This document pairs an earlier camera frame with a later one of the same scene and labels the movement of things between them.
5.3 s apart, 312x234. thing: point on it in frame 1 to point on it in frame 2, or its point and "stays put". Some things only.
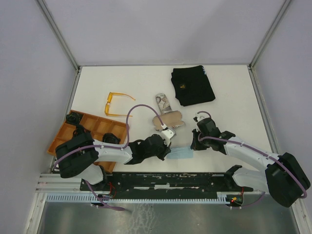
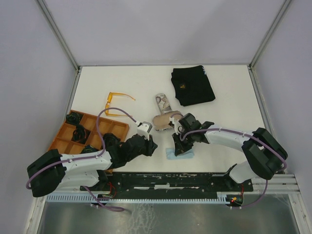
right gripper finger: x=195 y=141 to x=180 y=146
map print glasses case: x=163 y=103 stays put
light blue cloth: x=183 y=152 stays put
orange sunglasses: x=107 y=106 stays put
